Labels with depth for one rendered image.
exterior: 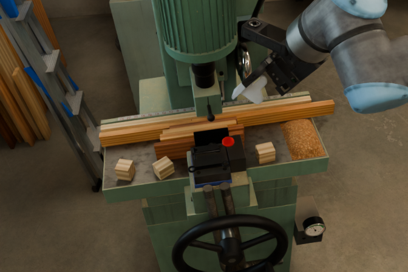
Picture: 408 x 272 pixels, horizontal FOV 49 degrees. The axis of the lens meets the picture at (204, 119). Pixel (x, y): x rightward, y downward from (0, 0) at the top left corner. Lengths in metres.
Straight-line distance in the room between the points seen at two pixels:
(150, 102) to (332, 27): 0.93
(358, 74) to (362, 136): 1.87
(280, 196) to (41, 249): 1.33
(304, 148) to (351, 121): 1.45
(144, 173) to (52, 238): 1.17
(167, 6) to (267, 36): 0.23
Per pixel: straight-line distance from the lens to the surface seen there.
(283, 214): 1.38
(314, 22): 0.77
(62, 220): 2.35
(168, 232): 1.37
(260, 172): 1.20
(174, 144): 1.18
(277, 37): 0.89
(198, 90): 1.15
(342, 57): 0.73
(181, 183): 1.19
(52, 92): 1.95
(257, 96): 0.94
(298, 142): 1.21
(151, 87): 1.62
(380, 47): 0.73
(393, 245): 2.19
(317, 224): 1.34
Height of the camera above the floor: 1.81
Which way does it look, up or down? 44 degrees down
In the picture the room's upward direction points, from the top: 7 degrees counter-clockwise
